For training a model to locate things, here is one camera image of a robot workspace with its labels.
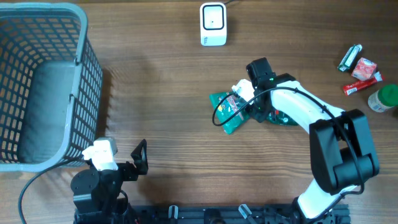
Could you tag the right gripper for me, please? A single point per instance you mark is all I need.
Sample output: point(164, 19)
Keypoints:
point(258, 116)

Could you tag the red white small box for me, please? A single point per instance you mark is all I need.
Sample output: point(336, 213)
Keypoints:
point(364, 69)

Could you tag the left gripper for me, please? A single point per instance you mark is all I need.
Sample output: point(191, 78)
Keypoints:
point(130, 174)

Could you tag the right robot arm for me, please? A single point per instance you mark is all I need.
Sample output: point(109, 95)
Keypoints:
point(342, 152)

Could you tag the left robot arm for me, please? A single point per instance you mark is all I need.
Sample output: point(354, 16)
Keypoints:
point(97, 191)

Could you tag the green lidded jar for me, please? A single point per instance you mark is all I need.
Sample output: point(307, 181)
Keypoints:
point(383, 99)

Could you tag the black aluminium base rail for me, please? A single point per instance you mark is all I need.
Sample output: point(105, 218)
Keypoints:
point(267, 214)

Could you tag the green 3M gloves packet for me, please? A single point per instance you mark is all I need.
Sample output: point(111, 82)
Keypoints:
point(227, 103)

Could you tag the grey plastic shopping basket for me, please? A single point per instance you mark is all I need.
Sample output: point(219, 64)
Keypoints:
point(51, 83)

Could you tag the red stick sachet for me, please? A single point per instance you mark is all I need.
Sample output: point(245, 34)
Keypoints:
point(359, 85)

